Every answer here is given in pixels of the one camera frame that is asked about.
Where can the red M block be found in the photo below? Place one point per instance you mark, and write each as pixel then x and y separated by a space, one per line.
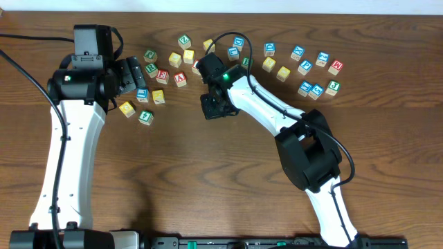
pixel 335 67

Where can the green j block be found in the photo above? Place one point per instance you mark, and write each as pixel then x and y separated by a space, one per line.
pixel 333 88
pixel 150 56

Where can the yellow G block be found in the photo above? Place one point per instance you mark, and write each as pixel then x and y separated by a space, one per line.
pixel 127 108

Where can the blue Z block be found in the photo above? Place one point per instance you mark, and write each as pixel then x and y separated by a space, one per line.
pixel 322 59

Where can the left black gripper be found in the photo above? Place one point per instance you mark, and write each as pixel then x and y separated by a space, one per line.
pixel 128 76

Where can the red E block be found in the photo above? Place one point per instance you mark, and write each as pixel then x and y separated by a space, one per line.
pixel 162 76

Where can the green R block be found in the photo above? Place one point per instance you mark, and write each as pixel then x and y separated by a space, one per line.
pixel 151 70

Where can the blue G block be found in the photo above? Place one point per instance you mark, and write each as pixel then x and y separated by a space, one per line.
pixel 316 91

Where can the blue D block left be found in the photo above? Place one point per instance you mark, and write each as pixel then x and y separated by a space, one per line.
pixel 238 42

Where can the yellow S block right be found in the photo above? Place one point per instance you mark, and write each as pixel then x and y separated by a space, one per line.
pixel 268 64

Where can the blue D block right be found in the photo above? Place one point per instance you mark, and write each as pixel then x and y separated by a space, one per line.
pixel 269 49

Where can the yellow C block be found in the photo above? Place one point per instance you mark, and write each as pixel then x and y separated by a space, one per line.
pixel 175 59

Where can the yellow o block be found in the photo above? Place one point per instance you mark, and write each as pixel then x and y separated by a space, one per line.
pixel 283 73
pixel 209 46

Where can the green Z block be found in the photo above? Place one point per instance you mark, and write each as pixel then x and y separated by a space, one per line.
pixel 184 42

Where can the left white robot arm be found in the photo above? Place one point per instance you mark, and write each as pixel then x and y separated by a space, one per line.
pixel 81 95

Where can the blue X block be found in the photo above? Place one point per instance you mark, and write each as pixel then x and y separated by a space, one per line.
pixel 297 53

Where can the green B block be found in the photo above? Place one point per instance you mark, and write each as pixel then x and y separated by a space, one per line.
pixel 246 62

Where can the blue d block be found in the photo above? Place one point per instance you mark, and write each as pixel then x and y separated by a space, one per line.
pixel 269 49
pixel 238 42

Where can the blue l block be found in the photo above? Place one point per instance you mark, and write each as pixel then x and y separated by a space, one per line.
pixel 143 95
pixel 233 53

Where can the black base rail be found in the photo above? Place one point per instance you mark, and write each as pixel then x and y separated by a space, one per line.
pixel 298 242

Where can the yellow O block right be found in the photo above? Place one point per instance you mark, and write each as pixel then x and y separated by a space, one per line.
pixel 283 73

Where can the blue L block upper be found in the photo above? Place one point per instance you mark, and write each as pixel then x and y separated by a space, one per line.
pixel 233 53

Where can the red I block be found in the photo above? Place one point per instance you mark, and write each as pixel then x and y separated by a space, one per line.
pixel 194 68

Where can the blue I block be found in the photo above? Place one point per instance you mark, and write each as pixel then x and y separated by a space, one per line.
pixel 305 88

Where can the blue P block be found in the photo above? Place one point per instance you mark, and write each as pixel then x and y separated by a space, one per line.
pixel 305 67

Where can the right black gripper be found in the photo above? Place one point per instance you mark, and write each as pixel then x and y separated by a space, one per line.
pixel 212 104

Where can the red A block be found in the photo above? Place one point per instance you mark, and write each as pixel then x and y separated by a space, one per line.
pixel 180 79

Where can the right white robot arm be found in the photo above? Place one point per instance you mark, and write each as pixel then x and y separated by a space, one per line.
pixel 309 154

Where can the green 4 block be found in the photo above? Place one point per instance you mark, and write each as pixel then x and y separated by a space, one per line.
pixel 145 118

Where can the green J block right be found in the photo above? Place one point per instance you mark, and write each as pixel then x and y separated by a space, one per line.
pixel 333 88

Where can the yellow s block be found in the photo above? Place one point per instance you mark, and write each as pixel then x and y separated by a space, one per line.
pixel 268 64
pixel 188 56

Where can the yellow K block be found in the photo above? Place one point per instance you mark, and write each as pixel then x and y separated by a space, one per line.
pixel 158 96

